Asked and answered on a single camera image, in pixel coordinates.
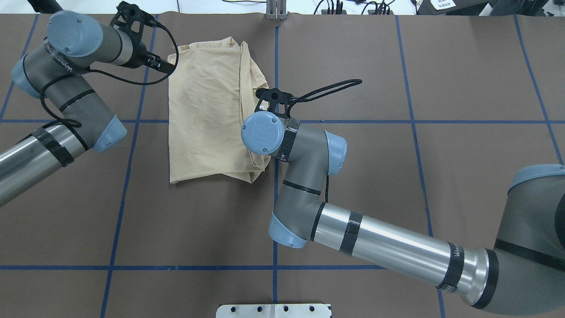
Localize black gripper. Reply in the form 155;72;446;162
130;44;176;75

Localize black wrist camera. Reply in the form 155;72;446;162
110;1;161;45
254;88;296;120

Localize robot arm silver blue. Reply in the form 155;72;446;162
241;111;564;318
0;2;176;205

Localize cream long-sleeve graphic shirt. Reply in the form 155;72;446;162
167;38;270;184

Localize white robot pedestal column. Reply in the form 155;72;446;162
215;303;332;318

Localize aluminium frame post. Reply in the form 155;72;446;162
266;0;288;20

